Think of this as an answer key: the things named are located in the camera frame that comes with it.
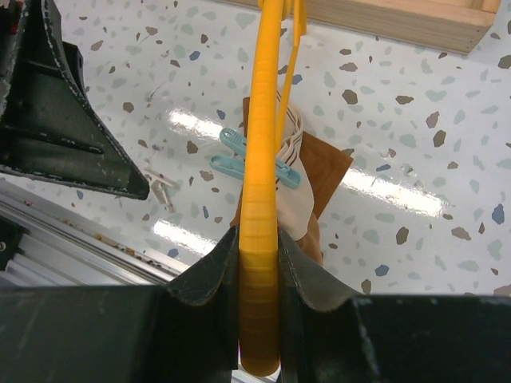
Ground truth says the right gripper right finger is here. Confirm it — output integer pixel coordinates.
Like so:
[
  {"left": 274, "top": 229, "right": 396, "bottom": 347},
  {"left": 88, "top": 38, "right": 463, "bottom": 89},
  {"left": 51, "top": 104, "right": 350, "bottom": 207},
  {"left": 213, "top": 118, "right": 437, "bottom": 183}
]
[{"left": 279, "top": 232, "right": 510, "bottom": 382}]

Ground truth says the brown underwear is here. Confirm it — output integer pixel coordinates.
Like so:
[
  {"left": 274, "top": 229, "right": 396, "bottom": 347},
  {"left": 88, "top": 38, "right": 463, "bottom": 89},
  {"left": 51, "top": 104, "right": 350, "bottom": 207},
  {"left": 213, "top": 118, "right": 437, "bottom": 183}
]
[{"left": 229, "top": 95, "right": 355, "bottom": 267}]

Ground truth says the wooden clothes rack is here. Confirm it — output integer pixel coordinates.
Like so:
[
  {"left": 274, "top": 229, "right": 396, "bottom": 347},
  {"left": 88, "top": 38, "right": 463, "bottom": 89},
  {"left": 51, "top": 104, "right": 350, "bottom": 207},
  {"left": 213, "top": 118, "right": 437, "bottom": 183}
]
[{"left": 304, "top": 0, "right": 501, "bottom": 54}]

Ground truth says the aluminium mounting rail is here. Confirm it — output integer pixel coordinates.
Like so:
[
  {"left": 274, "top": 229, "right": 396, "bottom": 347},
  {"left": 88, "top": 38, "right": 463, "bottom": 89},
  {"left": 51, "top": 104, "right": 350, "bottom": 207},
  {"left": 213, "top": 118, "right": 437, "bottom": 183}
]
[{"left": 1, "top": 180, "right": 188, "bottom": 287}]

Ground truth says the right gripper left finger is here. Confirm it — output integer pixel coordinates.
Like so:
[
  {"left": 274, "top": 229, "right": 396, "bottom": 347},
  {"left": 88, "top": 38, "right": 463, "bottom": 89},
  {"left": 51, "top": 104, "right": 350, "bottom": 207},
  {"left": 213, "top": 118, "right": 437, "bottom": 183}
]
[{"left": 1, "top": 231, "right": 238, "bottom": 382}]

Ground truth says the light blue clothespin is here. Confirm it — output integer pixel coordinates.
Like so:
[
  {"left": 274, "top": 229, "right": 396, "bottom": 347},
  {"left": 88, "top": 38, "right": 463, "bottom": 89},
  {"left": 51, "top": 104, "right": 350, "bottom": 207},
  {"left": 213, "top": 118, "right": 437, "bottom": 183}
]
[{"left": 209, "top": 128, "right": 301, "bottom": 189}]

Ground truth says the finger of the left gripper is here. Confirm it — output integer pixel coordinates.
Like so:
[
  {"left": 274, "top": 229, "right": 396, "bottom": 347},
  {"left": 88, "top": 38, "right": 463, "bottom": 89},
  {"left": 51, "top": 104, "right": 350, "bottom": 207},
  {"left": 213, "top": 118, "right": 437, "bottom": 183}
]
[{"left": 1, "top": 1, "right": 149, "bottom": 199}]

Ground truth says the yellow plastic hanger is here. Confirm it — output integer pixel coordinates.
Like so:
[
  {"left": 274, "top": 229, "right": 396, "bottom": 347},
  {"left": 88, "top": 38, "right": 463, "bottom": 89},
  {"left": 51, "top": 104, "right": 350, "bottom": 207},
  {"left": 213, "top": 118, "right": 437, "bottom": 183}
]
[{"left": 239, "top": 1, "right": 307, "bottom": 377}]

